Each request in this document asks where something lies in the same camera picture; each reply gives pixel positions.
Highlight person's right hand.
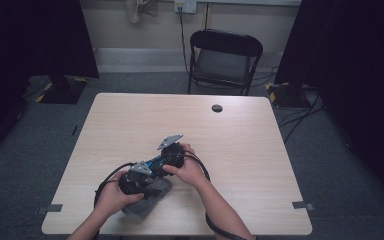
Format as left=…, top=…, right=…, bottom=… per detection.
left=162, top=143, right=211, bottom=189

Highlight person's left hand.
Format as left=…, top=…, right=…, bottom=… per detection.
left=94, top=170, right=145, bottom=218

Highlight black stand base yellow tape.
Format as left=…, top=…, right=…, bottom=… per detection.
left=265, top=81, right=311, bottom=109
left=39, top=74, right=88, bottom=105

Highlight beige hanging bag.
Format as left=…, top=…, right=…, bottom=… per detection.
left=124, top=0, right=159, bottom=24

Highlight black power cable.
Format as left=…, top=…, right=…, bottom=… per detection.
left=178, top=6, right=192, bottom=77

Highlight grey tape strip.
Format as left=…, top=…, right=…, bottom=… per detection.
left=36, top=203, right=64, bottom=215
left=292, top=200, right=315, bottom=211

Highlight grey terry towel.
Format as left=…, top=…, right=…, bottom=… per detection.
left=121, top=176, right=173, bottom=219

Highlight black folding chair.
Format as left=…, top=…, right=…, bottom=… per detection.
left=187, top=28, right=264, bottom=97

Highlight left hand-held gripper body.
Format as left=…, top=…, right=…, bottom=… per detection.
left=119, top=161, right=154, bottom=197

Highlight white wall socket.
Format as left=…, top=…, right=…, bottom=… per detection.
left=174, top=0, right=198, bottom=14

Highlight black curtain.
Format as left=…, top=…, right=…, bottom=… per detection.
left=0, top=0, right=100, bottom=168
left=273, top=0, right=384, bottom=214

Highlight black floor cables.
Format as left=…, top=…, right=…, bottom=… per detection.
left=278, top=89, right=326, bottom=144

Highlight thin dark wall cable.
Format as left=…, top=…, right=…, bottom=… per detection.
left=203, top=2, right=212, bottom=30

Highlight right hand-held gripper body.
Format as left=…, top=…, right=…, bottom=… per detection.
left=156, top=133, right=186, bottom=169

